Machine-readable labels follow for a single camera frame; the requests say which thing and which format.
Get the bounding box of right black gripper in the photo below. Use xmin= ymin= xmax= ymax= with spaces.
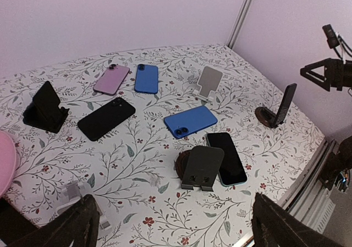
xmin=300 ymin=58 xmax=351 ymax=91

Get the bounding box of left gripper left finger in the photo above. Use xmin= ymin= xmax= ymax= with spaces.
xmin=9 ymin=194 xmax=100 ymax=246

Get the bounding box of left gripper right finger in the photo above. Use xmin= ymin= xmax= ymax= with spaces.
xmin=252 ymin=193 xmax=340 ymax=247

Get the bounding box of teal phone dark screen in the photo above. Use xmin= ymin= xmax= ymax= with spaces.
xmin=206 ymin=133 xmax=248 ymax=186

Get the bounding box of wooden round base stand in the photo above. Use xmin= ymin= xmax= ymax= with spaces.
xmin=255 ymin=107 xmax=287 ymax=128

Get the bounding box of dark round base stand centre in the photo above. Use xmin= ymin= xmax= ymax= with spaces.
xmin=175 ymin=146 xmax=224 ymax=192

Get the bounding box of black phone face down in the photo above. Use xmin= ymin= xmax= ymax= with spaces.
xmin=78 ymin=97 xmax=136 ymax=141

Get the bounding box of white silver stand right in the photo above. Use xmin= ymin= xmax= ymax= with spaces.
xmin=192 ymin=66 xmax=223 ymax=103

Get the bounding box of black folding phone stand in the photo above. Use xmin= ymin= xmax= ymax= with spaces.
xmin=23 ymin=81 xmax=69 ymax=134

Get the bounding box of blue phone centre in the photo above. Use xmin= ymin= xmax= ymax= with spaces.
xmin=163 ymin=106 xmax=218 ymax=139

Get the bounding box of blue phone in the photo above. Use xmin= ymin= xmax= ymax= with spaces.
xmin=134 ymin=64 xmax=158 ymax=94
xmin=163 ymin=106 xmax=218 ymax=139

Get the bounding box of pink phone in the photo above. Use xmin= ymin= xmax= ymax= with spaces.
xmin=93 ymin=64 xmax=130 ymax=96

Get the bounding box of blue phone far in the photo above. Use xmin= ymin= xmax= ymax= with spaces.
xmin=134 ymin=64 xmax=158 ymax=94

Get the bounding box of pink round dish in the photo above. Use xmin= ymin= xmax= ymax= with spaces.
xmin=0 ymin=131 xmax=17 ymax=196

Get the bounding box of floral table mat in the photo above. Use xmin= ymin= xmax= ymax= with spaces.
xmin=1 ymin=45 xmax=325 ymax=246

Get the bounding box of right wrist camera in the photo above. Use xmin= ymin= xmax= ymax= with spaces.
xmin=322 ymin=24 xmax=351 ymax=61

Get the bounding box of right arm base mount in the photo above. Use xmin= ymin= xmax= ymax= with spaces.
xmin=319 ymin=136 xmax=351 ymax=193

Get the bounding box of right aluminium frame post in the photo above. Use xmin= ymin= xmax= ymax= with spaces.
xmin=227 ymin=0 xmax=253 ymax=50

